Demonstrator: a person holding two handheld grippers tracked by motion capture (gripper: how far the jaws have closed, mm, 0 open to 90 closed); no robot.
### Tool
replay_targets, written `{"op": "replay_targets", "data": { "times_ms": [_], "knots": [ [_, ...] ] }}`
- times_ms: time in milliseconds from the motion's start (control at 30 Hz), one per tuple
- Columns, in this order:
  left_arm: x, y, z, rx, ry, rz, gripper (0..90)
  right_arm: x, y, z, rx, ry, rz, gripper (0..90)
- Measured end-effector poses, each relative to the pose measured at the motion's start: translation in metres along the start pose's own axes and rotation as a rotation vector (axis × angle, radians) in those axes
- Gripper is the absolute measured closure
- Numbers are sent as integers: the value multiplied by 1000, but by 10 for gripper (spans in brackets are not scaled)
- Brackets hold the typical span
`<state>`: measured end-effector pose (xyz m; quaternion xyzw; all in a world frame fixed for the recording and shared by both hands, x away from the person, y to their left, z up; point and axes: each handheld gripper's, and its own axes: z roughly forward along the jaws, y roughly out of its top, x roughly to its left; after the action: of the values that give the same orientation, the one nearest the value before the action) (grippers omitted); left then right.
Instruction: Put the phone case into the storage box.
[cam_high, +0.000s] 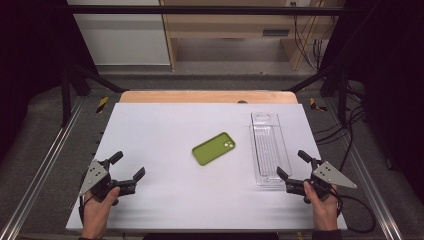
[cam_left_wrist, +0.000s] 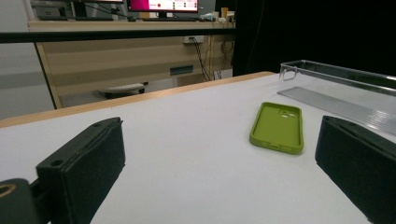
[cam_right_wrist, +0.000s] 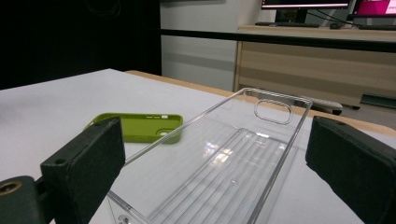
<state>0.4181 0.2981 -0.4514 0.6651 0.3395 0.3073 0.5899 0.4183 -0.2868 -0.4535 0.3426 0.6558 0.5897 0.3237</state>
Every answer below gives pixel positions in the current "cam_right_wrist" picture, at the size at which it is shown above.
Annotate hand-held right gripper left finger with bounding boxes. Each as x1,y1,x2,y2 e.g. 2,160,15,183
40,116,126,224

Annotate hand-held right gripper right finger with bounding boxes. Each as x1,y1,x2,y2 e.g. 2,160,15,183
305,115,396,224

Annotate green phone case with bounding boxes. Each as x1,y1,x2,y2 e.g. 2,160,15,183
84,112,184,145

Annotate clear plastic organizer box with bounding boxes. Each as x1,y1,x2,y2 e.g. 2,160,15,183
106,87,314,224

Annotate dark green desk panel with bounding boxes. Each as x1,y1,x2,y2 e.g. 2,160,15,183
360,92,396,110

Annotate light wooden office desk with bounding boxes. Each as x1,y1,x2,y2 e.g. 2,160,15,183
233,24,396,108

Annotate black curtain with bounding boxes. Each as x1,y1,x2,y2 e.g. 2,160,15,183
0,0,162,91

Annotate black keyboard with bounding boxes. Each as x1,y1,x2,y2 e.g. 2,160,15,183
358,23,396,32
254,21,321,29

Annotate monitor with pink screen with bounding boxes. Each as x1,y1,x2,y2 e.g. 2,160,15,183
353,0,396,18

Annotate black computer monitor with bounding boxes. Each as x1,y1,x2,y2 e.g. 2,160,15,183
261,0,353,23

